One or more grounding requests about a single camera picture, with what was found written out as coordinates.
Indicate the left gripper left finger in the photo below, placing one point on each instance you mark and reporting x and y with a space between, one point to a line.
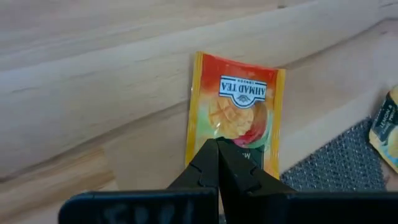
140 208

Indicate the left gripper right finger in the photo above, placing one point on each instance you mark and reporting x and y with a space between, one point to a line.
280 208

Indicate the mango tea packet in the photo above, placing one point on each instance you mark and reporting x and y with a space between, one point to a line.
236 90

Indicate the yellow lemon tea packet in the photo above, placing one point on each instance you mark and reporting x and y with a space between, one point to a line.
387 130

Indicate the grey woven placemat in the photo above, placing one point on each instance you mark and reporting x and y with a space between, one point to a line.
335 165

